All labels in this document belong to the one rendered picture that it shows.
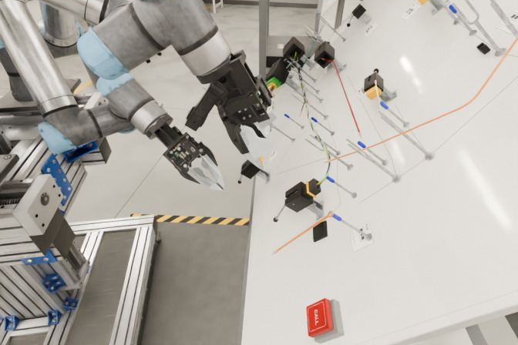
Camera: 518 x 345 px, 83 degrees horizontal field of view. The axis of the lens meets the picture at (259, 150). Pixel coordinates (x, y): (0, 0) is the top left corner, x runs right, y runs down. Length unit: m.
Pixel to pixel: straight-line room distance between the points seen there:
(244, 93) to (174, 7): 0.16
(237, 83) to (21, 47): 0.50
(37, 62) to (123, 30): 0.37
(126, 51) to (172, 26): 0.08
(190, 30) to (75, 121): 0.41
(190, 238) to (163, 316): 0.49
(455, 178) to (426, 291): 0.18
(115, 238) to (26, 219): 1.09
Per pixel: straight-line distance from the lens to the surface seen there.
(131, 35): 0.47
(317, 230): 0.71
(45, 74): 0.81
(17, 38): 0.84
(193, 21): 0.46
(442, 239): 0.54
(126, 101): 0.70
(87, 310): 1.77
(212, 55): 0.47
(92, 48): 0.50
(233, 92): 0.51
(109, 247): 1.93
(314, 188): 0.66
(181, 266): 1.98
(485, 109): 0.63
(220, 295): 1.85
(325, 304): 0.59
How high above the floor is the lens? 1.66
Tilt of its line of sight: 38 degrees down
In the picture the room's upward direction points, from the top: straight up
